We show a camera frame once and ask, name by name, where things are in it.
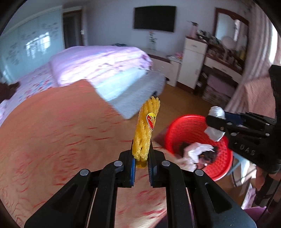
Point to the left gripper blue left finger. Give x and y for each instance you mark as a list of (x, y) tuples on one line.
[(127, 176)]

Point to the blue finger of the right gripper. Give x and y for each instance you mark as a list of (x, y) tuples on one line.
[(235, 119), (216, 123)]

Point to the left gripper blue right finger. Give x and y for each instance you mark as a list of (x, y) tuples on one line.
[(154, 162)]

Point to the white tissue paper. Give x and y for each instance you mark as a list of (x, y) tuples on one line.
[(190, 154)]

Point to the black plastic bag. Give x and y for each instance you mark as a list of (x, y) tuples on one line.
[(208, 157)]

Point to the dark bedroom door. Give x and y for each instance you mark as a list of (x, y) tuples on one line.
[(72, 29)]

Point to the right hand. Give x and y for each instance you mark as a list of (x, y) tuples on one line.
[(260, 177)]

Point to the purple cushioned vanity stool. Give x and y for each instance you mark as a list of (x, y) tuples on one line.
[(220, 86)]

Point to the pink knitted garment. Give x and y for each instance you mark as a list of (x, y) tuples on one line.
[(259, 97)]

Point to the blue grey plastic stool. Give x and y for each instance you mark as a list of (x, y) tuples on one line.
[(244, 164)]

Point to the red plastic mesh basket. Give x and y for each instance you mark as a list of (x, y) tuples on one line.
[(190, 130)]

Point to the dressing table with mirror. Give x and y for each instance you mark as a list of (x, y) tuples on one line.
[(227, 65)]

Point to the pink curtain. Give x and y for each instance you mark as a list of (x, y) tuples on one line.
[(257, 60)]

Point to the round white vanity mirror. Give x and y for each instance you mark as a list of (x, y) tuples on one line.
[(228, 43)]

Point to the white tall cabinet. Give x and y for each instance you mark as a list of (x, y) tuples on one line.
[(192, 61)]

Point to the low white tv cabinet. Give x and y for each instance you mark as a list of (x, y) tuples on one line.
[(167, 65)]

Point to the bed with grey base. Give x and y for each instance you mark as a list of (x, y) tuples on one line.
[(122, 76)]

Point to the orange rose pattern tablecloth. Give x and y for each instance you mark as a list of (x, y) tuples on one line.
[(50, 137)]

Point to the pink folded quilt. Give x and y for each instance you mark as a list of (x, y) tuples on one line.
[(96, 64)]

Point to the pink thermos bottle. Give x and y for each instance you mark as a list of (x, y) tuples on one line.
[(193, 29)]

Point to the rose in glass vase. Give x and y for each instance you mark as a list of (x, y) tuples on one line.
[(152, 41)]

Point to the brown plush bear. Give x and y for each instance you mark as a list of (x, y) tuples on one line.
[(7, 91)]

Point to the glass sliding door wardrobe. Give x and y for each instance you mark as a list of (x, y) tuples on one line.
[(31, 43)]

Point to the wall mounted black television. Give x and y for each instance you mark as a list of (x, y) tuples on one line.
[(161, 18)]

